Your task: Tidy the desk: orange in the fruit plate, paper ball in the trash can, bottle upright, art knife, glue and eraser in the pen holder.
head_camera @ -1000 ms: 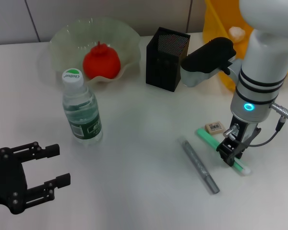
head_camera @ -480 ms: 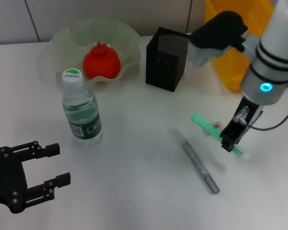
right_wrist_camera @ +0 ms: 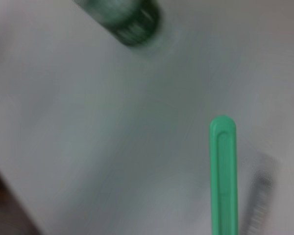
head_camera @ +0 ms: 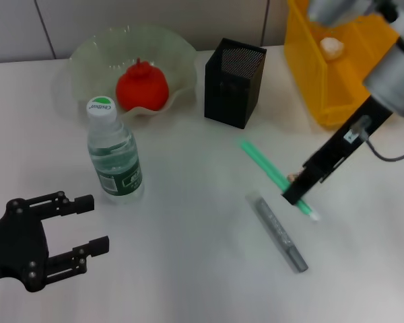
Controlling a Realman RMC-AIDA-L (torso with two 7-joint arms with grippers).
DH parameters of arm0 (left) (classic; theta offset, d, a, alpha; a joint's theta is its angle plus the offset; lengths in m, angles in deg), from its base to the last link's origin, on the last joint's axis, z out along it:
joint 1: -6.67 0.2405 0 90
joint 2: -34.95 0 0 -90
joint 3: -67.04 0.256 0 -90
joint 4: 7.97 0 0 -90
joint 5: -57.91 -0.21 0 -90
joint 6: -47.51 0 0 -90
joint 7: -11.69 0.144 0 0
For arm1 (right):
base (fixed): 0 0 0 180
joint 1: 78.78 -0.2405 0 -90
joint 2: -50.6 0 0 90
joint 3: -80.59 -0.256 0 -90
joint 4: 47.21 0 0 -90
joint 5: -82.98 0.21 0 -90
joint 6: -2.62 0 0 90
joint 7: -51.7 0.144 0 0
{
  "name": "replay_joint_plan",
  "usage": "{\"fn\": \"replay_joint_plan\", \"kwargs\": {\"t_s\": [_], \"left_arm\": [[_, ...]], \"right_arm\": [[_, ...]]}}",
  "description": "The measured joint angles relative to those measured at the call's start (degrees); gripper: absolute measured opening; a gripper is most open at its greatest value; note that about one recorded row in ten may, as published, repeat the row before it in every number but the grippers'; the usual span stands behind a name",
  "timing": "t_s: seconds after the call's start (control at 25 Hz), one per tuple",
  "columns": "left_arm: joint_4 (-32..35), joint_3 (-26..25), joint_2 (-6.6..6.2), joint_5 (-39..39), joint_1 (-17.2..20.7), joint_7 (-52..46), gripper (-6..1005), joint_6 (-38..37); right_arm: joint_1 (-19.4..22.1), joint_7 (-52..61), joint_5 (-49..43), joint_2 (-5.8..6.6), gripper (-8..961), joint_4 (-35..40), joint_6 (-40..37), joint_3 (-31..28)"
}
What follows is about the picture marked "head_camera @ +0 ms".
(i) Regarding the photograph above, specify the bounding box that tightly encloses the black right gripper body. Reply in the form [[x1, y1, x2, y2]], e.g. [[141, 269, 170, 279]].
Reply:
[[302, 96, 394, 184]]

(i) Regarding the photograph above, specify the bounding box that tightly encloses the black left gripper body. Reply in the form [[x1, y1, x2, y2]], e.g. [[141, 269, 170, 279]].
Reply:
[[0, 198, 51, 293]]

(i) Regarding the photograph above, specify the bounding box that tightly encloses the mint green pen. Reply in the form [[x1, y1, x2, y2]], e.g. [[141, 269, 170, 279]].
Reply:
[[240, 140, 321, 222]]

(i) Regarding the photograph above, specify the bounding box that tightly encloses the grey marker pen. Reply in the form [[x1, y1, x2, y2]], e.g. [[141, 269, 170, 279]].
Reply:
[[245, 192, 309, 273]]

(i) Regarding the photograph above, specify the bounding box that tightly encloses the clear bottle with green label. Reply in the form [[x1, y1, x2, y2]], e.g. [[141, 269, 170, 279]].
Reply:
[[86, 96, 145, 205]]

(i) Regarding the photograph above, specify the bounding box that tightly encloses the white paper ball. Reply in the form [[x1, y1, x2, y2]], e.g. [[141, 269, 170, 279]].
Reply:
[[319, 36, 345, 61]]

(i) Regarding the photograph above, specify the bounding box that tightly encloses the red-orange toy orange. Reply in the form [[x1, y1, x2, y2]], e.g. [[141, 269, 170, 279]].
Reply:
[[116, 57, 171, 112]]

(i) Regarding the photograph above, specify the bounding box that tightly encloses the black mesh pen holder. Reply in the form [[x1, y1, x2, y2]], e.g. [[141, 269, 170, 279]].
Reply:
[[204, 37, 267, 130]]

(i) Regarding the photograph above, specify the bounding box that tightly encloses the translucent wavy glass fruit bowl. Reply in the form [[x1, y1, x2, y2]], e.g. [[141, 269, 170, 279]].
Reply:
[[69, 24, 199, 119]]

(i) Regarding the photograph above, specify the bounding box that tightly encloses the yellow plastic bin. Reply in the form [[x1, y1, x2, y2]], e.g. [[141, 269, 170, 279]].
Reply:
[[283, 0, 404, 131]]

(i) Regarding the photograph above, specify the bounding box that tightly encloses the right gripper cable with plug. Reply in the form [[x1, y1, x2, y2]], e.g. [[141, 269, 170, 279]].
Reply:
[[351, 116, 404, 162]]

